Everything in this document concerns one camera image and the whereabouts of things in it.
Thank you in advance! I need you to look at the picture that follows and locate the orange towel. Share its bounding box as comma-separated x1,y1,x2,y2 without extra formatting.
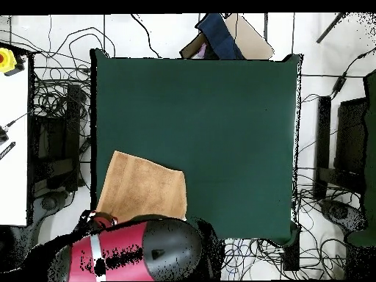
95,150,188,224

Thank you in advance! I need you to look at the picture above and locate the black computer case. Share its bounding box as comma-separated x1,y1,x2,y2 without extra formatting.
32,83,83,192

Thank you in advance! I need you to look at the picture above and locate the white desk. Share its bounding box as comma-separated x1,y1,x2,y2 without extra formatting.
0,55,30,226

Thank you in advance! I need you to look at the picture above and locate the black striped strip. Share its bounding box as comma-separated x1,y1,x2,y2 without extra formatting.
0,141,16,161

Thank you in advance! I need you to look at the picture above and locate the dark green table cloth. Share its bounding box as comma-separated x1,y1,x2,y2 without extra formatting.
90,48,303,246

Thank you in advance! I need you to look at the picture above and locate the yellow emergency stop button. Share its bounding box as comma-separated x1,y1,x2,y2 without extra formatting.
0,47,26,76

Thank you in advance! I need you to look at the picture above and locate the black table leg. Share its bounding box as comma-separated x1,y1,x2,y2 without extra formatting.
282,225,301,272

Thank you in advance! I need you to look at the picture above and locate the blue cloth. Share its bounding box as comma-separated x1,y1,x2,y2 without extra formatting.
195,12,245,60

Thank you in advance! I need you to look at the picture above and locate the cardboard box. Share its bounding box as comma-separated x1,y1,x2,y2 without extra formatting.
179,12,275,60

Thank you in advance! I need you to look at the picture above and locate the black bar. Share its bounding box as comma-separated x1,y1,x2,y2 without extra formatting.
313,95,332,200

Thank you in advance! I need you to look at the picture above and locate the black box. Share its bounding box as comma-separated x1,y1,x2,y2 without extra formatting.
334,98,369,177

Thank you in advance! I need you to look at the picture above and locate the black rod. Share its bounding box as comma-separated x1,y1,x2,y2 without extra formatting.
316,12,347,44

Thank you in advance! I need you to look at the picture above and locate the black cable tangle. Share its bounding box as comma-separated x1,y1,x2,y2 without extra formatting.
32,26,116,142
293,170,362,280

